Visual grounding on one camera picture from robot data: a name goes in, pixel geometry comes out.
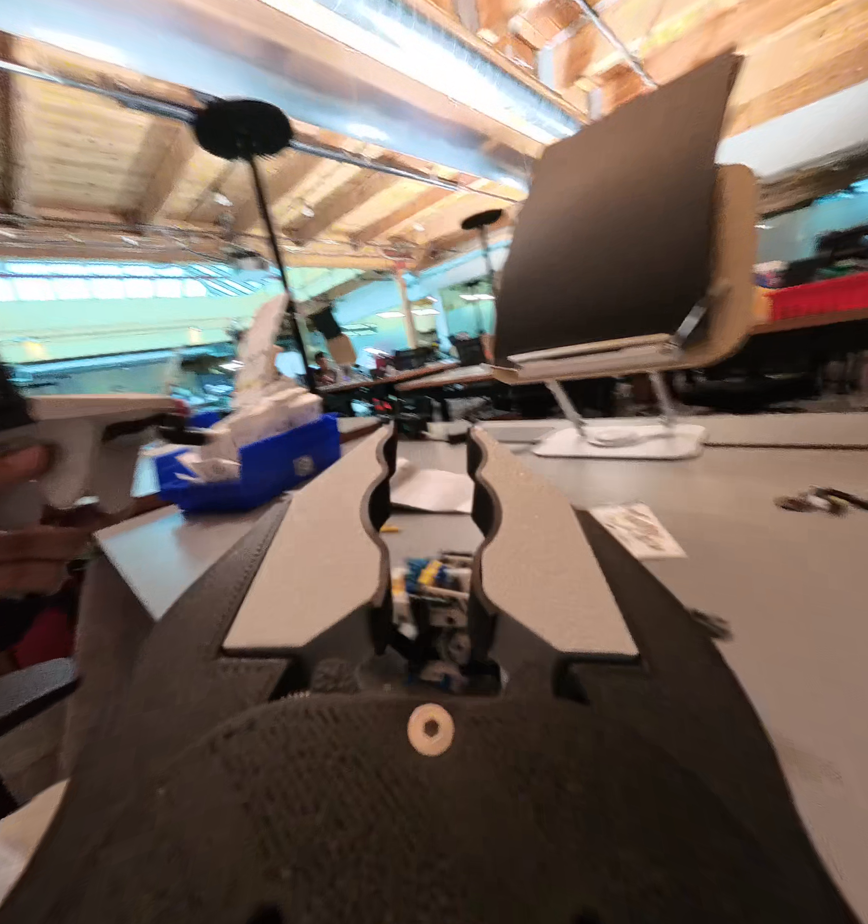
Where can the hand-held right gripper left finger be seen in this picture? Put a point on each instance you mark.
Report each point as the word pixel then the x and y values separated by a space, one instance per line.
pixel 311 570

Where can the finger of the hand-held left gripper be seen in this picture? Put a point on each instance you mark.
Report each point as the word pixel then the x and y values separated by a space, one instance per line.
pixel 101 411

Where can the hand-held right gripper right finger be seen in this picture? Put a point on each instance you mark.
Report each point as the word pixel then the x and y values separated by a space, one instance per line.
pixel 556 577

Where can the zebra striped lego helicopter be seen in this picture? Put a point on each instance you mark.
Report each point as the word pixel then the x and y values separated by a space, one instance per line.
pixel 430 577

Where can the small black white lego assembly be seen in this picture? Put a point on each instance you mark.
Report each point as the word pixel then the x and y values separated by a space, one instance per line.
pixel 824 500

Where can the person's left hand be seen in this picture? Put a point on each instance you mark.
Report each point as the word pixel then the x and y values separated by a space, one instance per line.
pixel 8 556

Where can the zebra striped sticker sheet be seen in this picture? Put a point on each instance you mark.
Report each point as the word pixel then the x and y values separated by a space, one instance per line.
pixel 639 530

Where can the blue plastic bin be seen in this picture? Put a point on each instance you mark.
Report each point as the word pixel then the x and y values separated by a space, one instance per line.
pixel 275 469

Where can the white printed paper sheet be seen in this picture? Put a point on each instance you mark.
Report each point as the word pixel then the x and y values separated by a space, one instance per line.
pixel 434 491

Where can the black office chair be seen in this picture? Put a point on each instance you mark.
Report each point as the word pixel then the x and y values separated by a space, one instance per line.
pixel 15 693

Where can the black round-top pole stand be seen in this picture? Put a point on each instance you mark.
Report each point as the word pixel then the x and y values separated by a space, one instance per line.
pixel 242 128
pixel 484 219

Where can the dark display screen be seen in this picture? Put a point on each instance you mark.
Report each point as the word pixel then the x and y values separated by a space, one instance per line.
pixel 607 216

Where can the red bin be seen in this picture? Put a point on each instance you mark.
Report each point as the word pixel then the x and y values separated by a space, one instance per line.
pixel 838 296

